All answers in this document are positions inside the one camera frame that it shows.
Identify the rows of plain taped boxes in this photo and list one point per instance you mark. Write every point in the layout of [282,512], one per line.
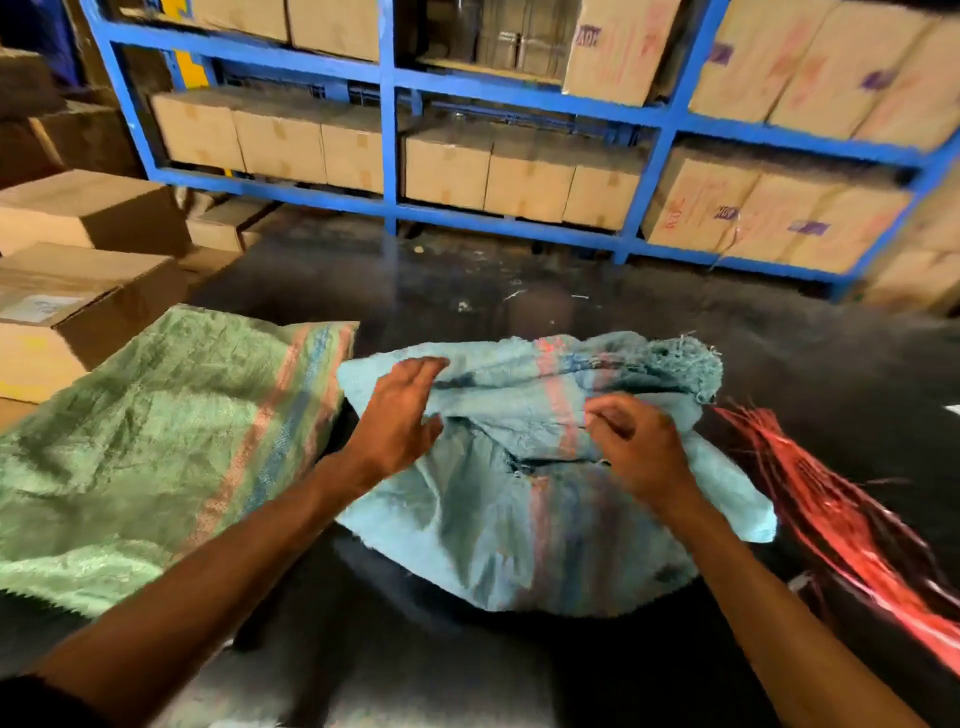
[450,169]

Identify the yellow vertical post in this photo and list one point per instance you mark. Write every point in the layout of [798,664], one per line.
[191,75]

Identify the tall stack of printed cartons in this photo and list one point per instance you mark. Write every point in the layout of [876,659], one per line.
[915,277]

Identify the green woven sack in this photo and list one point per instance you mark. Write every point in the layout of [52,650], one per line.
[150,450]

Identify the blue metal shelf rack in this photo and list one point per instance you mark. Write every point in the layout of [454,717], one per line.
[388,112]

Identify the person's left forearm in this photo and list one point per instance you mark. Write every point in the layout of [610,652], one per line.
[210,607]

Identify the blue woven sack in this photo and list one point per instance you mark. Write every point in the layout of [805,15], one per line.
[510,540]

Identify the person's left hand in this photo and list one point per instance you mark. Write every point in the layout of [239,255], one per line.
[394,427]

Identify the flat cardboard sheet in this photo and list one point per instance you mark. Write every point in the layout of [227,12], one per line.
[487,71]

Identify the person's right hand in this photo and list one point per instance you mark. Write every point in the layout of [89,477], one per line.
[641,450]

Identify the person's right forearm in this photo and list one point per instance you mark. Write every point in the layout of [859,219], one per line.
[780,645]

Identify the pile of brown cardboard boxes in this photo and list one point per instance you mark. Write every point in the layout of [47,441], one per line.
[82,214]

